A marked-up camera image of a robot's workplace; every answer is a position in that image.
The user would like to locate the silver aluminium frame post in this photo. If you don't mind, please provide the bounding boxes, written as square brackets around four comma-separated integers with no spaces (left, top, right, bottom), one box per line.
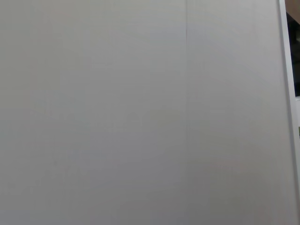
[277,0,300,225]

